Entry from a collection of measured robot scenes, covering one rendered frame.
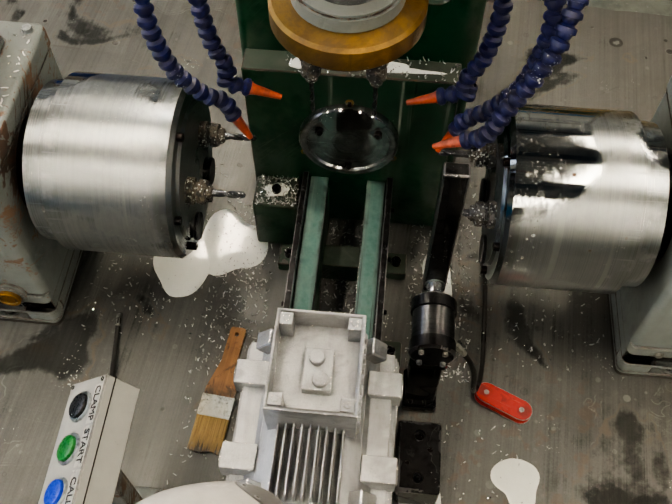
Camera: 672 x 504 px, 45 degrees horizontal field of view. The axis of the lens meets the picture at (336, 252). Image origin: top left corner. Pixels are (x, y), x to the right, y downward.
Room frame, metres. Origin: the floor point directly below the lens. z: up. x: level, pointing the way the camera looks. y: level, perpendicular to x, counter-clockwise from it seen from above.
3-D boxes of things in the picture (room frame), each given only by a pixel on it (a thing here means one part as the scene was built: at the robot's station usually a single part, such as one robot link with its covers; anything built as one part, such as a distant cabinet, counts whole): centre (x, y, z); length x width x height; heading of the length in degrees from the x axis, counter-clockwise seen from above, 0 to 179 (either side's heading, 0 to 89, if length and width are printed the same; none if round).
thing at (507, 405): (0.45, -0.25, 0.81); 0.09 x 0.03 x 0.02; 60
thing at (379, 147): (0.77, -0.02, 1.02); 0.15 x 0.02 x 0.15; 84
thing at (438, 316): (0.64, -0.18, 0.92); 0.45 x 0.13 x 0.24; 174
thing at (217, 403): (0.47, 0.17, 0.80); 0.21 x 0.05 x 0.01; 169
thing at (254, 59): (0.84, -0.02, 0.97); 0.30 x 0.11 x 0.34; 84
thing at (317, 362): (0.36, 0.02, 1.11); 0.12 x 0.11 x 0.07; 174
